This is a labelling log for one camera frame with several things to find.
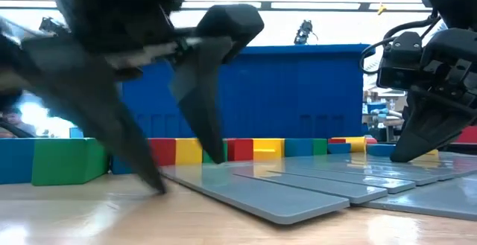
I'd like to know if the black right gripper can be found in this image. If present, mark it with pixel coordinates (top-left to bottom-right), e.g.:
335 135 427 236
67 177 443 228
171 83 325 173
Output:
390 28 477 163

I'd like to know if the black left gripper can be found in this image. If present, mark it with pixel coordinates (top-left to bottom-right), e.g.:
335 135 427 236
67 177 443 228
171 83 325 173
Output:
0 3 265 165

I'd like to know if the long green block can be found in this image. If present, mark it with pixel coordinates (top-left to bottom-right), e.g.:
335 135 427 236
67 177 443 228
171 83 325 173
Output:
203 140 229 164

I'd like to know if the green arch block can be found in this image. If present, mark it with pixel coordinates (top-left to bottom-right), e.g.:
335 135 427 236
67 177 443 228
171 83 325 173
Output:
31 137 110 186

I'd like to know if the blue plastic bin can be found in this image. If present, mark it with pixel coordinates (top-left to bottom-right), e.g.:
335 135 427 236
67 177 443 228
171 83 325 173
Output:
119 43 373 140

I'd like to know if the yellow cube block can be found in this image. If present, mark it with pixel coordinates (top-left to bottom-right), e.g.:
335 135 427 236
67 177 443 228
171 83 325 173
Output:
419 148 440 162

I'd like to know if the pale blue background machine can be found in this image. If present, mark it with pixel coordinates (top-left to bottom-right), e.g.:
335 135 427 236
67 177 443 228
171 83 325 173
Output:
367 106 405 125

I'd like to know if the blue rectangular block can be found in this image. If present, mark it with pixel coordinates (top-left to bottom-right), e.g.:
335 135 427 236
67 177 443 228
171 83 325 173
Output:
110 154 134 175
366 143 397 158

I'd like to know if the blue background box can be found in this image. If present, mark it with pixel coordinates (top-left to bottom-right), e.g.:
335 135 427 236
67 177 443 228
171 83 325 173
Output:
367 102 388 115

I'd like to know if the yellow cylinder block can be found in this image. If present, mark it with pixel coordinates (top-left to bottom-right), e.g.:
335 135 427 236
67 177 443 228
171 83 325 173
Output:
332 136 367 153

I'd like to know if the person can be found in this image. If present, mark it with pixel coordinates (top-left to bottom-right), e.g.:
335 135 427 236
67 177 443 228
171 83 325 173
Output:
0 88 37 139

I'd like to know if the blue cube block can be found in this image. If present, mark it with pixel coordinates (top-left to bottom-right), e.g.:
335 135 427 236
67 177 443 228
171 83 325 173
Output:
327 142 352 155
285 138 315 158

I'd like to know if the green cube block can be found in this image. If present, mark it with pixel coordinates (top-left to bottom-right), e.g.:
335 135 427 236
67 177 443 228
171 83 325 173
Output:
312 138 329 156

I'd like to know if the overhead light bar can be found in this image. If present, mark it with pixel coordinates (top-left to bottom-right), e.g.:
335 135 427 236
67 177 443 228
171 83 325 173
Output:
178 0 429 13

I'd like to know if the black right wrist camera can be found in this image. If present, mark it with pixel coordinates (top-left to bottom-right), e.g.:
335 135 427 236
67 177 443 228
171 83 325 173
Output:
376 31 424 89

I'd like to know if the black ceiling camera mount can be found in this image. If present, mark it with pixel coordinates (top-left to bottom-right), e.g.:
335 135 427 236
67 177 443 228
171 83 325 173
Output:
294 19 318 45

